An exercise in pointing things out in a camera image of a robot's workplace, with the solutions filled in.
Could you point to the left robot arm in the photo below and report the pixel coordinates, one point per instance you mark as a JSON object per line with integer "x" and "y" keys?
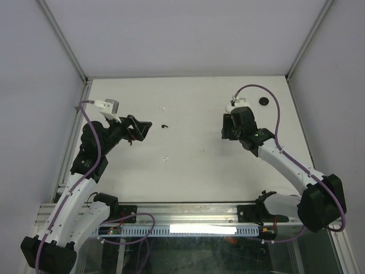
{"x": 55, "y": 247}

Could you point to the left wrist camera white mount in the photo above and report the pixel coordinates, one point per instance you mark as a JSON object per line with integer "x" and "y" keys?
{"x": 108, "y": 108}

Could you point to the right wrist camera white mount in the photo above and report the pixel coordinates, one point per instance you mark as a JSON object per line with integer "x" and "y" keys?
{"x": 238, "y": 102}

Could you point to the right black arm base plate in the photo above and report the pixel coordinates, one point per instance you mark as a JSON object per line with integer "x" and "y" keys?
{"x": 252, "y": 213}

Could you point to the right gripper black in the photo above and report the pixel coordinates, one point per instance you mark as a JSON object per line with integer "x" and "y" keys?
{"x": 227, "y": 122}

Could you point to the grey slotted cable duct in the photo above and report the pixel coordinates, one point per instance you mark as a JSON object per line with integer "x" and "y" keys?
{"x": 183, "y": 230}

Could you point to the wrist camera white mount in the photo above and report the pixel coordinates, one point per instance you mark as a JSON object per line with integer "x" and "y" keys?
{"x": 108, "y": 108}
{"x": 238, "y": 102}

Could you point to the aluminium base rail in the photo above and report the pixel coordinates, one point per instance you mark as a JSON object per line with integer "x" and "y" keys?
{"x": 178, "y": 213}

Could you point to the aluminium frame post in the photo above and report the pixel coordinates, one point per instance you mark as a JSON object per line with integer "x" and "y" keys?
{"x": 62, "y": 40}
{"x": 320, "y": 18}

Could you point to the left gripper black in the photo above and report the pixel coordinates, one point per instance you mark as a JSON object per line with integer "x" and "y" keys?
{"x": 131, "y": 133}

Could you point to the aluminium frame post left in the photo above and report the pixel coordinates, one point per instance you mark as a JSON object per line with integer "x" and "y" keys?
{"x": 62, "y": 40}

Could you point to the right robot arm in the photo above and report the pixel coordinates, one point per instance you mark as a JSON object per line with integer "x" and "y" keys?
{"x": 320, "y": 199}

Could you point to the aluminium frame post right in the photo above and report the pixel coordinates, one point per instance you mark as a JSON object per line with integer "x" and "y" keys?
{"x": 320, "y": 18}

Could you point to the small circuit board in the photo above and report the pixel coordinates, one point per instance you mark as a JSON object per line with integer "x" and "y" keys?
{"x": 114, "y": 231}

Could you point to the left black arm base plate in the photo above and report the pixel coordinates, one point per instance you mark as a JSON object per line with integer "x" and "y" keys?
{"x": 123, "y": 214}

